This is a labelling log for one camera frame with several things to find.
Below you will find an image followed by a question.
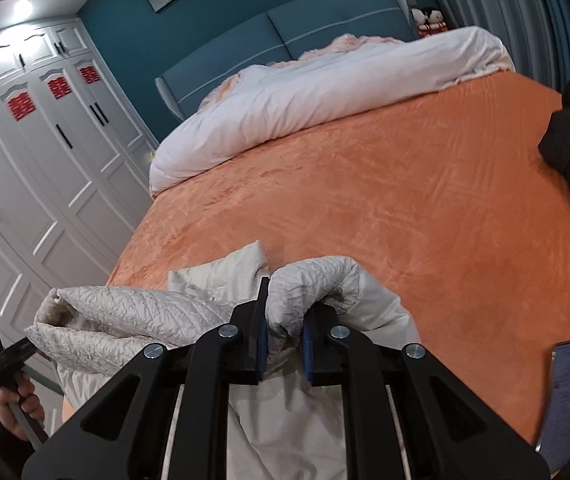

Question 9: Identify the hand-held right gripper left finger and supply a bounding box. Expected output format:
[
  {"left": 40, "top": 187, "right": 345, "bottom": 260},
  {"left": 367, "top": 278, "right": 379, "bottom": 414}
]
[{"left": 21, "top": 276, "right": 272, "bottom": 480}]

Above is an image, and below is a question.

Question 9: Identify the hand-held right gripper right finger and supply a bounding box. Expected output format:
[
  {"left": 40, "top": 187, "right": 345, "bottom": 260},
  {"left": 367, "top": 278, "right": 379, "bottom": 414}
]
[{"left": 301, "top": 304, "right": 550, "bottom": 480}]

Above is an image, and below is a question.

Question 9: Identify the smartphone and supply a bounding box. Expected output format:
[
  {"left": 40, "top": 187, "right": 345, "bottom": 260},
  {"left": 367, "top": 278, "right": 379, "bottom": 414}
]
[{"left": 535, "top": 336, "right": 570, "bottom": 471}]

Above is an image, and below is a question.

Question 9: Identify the orange bed blanket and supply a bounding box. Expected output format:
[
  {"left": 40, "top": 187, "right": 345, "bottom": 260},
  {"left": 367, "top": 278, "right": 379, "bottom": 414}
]
[{"left": 62, "top": 67, "right": 570, "bottom": 476}]

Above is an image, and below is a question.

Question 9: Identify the white quilted jacket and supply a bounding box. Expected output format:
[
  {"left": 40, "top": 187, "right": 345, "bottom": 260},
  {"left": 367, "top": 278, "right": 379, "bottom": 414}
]
[{"left": 27, "top": 240, "right": 421, "bottom": 480}]

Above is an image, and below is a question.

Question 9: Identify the blue upholstered headboard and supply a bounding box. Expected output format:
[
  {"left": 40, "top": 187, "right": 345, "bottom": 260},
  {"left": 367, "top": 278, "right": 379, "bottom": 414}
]
[{"left": 155, "top": 0, "right": 413, "bottom": 123}]

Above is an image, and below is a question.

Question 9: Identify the person's left forearm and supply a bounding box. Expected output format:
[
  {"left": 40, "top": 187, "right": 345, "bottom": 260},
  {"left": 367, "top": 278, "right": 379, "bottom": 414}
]
[{"left": 0, "top": 412, "right": 33, "bottom": 461}]

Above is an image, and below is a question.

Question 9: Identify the grey curtain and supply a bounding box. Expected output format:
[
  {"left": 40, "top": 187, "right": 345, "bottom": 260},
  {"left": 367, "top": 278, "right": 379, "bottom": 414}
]
[{"left": 417, "top": 0, "right": 566, "bottom": 92}]

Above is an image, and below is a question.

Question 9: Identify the white duvet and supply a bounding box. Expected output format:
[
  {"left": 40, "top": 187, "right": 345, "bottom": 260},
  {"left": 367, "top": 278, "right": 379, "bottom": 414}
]
[{"left": 149, "top": 25, "right": 516, "bottom": 198}]

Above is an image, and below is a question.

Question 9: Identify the person's left hand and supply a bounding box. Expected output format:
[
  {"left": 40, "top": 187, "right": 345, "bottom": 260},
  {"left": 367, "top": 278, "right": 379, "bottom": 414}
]
[{"left": 0, "top": 379, "right": 46, "bottom": 442}]

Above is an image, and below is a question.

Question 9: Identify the white wardrobe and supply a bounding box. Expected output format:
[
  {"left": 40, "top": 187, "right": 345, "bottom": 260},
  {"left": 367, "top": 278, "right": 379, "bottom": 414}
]
[{"left": 0, "top": 17, "right": 158, "bottom": 411}]

